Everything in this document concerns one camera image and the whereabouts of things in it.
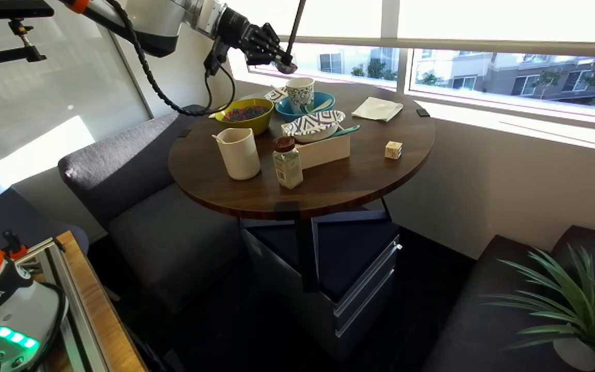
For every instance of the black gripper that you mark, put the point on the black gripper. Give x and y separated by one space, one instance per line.
242 34

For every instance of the patterned white coffee cup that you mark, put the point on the patterned white coffee cup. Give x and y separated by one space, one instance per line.
299 93

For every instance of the colourful cereal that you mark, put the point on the colourful cereal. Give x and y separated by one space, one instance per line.
246 112

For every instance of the blue bowl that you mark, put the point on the blue bowl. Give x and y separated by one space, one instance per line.
321 103

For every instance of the yellow bowl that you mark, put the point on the yellow bowl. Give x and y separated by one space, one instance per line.
256 125

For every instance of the black patterned white bowl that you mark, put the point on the black patterned white bowl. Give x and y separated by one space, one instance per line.
311 125

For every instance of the small white patterned dish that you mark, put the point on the small white patterned dish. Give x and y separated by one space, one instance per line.
275 96

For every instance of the teal spoon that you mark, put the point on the teal spoon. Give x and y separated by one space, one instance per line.
349 128

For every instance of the white ceramic pitcher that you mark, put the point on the white ceramic pitcher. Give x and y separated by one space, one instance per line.
240 157

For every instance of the light wooden box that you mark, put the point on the light wooden box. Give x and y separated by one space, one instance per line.
324 153

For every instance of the white paper napkin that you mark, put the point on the white paper napkin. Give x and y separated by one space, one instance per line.
378 108

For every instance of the small pale cube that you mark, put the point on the small pale cube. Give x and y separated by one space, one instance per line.
392 150

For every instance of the grey fabric sofa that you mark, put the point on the grey fabric sofa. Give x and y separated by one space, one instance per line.
159 235

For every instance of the dark drawer cabinet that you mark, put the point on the dark drawer cabinet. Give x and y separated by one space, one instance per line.
360 276

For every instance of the wooden robot platform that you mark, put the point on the wooden robot platform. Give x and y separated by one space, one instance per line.
104 323

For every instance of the dark fabric bench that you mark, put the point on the dark fabric bench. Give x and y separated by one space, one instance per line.
475 323

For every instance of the green spiky plant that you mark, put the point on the green spiky plant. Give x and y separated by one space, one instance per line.
587 302

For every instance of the white plant pot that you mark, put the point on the white plant pot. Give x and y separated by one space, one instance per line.
577 356

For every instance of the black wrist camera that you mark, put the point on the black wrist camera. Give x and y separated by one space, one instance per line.
214 59

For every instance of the black table pedestal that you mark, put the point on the black table pedestal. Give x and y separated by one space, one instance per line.
307 254

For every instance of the white window frame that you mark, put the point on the white window frame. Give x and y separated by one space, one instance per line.
511 44

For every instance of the black camera on boom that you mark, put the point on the black camera on boom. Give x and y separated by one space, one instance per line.
8 7

